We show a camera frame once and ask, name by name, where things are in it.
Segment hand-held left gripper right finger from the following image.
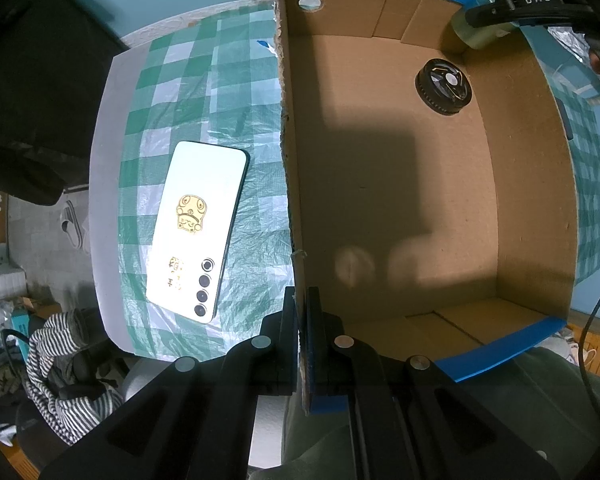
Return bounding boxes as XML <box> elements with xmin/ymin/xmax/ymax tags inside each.
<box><xmin>305</xmin><ymin>286</ymin><xmax>563</xmax><ymax>480</ymax></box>

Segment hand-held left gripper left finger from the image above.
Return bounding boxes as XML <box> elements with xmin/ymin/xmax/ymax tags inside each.
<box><xmin>39</xmin><ymin>286</ymin><xmax>301</xmax><ymax>480</ymax></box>

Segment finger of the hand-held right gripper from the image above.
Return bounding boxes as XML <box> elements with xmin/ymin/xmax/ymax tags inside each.
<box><xmin>466</xmin><ymin>0</ymin><xmax>518</xmax><ymax>29</ymax></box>

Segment cardboard box blue edges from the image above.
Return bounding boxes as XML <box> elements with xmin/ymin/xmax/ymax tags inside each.
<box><xmin>272</xmin><ymin>0</ymin><xmax>579</xmax><ymax>417</ymax></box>

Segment clear plastic bag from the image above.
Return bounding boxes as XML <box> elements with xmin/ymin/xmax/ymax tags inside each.
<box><xmin>490</xmin><ymin>0</ymin><xmax>600</xmax><ymax>101</ymax></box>

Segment black round fan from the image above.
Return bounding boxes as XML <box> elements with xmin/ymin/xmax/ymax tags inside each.
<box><xmin>414</xmin><ymin>58</ymin><xmax>473</xmax><ymax>117</ymax></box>

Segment white smartphone with gold sticker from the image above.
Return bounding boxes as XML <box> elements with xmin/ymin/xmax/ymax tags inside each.
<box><xmin>146</xmin><ymin>140</ymin><xmax>251</xmax><ymax>325</ymax></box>

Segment striped cloth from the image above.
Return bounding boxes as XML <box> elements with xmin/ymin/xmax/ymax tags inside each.
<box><xmin>22</xmin><ymin>310</ymin><xmax>127</xmax><ymax>446</ymax></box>

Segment white slipper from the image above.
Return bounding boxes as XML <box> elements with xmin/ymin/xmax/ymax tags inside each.
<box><xmin>60</xmin><ymin>200</ymin><xmax>89</xmax><ymax>251</ymax></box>

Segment green white checkered tablecloth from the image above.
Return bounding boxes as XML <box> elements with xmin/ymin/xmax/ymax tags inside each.
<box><xmin>87</xmin><ymin>0</ymin><xmax>600</xmax><ymax>361</ymax></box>

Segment blue white carton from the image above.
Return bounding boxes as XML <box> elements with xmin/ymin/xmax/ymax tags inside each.
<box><xmin>0</xmin><ymin>305</ymin><xmax>32</xmax><ymax>342</ymax></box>

